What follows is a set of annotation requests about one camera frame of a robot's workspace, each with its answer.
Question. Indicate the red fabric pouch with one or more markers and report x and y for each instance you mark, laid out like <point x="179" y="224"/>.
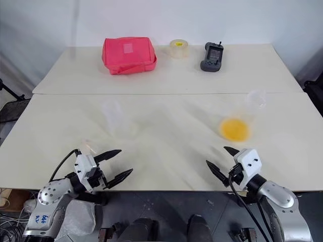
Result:
<point x="126" y="55"/>

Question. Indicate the clear cup with orange liquid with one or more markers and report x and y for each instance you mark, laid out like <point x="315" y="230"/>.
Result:
<point x="113" y="113"/>

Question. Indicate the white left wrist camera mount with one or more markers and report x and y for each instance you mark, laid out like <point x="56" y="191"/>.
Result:
<point x="82" y="166"/>

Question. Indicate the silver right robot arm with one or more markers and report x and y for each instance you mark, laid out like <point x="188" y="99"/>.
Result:
<point x="282" y="199"/>

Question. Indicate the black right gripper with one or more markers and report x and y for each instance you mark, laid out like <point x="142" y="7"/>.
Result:
<point x="236" y="175"/>

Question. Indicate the dark rounded shape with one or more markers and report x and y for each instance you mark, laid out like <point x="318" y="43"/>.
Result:
<point x="138" y="230"/>
<point x="200" y="229"/>

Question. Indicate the flask with orange liquid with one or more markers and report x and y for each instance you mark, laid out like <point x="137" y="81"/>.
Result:
<point x="234" y="129"/>

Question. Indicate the black bulky object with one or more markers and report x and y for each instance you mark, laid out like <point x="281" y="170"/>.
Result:
<point x="315" y="98"/>

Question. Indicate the brown cardboard box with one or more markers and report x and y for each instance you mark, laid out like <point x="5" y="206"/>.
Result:
<point x="12" y="199"/>

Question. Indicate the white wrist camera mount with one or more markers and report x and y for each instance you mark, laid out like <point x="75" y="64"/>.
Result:
<point x="248" y="161"/>
<point x="82" y="166"/>

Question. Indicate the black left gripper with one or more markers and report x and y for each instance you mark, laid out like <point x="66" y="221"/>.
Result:
<point x="97" y="179"/>

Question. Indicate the dark metal bracket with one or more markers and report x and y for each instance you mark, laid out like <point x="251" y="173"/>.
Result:
<point x="244" y="232"/>
<point x="107" y="232"/>

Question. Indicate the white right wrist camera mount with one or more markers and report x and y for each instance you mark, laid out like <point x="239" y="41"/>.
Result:
<point x="248" y="161"/>

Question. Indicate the black mesh chair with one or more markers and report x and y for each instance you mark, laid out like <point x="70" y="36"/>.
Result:
<point x="6" y="111"/>

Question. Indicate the clear tape roll yellow core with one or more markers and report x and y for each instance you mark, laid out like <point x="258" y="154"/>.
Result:
<point x="179" y="51"/>

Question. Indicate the clear plastic bag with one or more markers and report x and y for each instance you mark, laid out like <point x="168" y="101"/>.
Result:
<point x="78" y="219"/>

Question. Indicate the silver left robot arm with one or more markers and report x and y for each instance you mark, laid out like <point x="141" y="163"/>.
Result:
<point x="50" y="194"/>

